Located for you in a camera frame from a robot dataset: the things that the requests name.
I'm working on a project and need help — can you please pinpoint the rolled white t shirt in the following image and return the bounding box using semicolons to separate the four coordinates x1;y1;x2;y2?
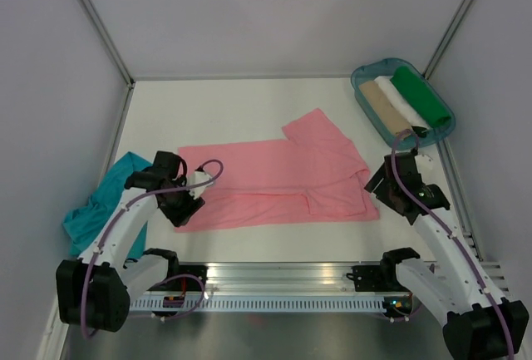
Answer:
374;76;430;130

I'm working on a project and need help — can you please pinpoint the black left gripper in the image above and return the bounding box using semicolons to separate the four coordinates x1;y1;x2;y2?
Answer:
159;177;204;229

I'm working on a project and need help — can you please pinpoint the teal t shirt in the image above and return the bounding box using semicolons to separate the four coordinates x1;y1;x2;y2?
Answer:
62;152;151;257

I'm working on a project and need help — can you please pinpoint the aluminium mounting rail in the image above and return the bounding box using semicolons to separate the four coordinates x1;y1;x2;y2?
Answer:
140;260;506;294

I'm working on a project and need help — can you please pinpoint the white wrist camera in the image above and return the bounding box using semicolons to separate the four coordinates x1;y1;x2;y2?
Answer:
415;153;435;174
186;170;214;199

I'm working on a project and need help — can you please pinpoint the right aluminium frame post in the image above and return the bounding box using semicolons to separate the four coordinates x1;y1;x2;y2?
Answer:
422;0;476;80

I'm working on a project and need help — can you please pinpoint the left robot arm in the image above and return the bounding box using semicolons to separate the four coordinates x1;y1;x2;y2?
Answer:
56;151;221;339

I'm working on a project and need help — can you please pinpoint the aluminium frame post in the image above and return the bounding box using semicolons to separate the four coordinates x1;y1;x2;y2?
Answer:
57;0;135;87
422;0;476;80

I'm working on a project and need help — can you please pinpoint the rolled beige t shirt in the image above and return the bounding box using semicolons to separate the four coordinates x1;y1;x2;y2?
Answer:
359;81;411;137

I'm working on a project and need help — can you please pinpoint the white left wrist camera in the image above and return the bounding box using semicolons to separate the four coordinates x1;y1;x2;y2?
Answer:
186;170;214;199

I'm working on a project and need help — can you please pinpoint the blue plastic bin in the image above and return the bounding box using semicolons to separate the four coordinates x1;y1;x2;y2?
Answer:
351;57;456;147

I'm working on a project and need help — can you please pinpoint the white slotted cable duct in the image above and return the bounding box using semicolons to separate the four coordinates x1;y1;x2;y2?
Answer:
131;294;385;313

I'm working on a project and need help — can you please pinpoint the rolled green t shirt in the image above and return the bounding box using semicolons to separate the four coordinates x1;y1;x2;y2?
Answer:
391;66;451;128

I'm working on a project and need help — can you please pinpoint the left aluminium frame post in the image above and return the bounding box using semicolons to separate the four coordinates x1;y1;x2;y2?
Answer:
57;0;135;87

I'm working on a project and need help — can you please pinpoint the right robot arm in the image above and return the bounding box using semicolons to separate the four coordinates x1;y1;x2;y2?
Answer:
365;151;530;359

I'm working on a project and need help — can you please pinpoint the pink t shirt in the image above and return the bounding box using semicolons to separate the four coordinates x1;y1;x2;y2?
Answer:
178;109;380;232

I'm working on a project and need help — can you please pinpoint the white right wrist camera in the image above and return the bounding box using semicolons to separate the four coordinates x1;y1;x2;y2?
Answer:
415;153;435;174

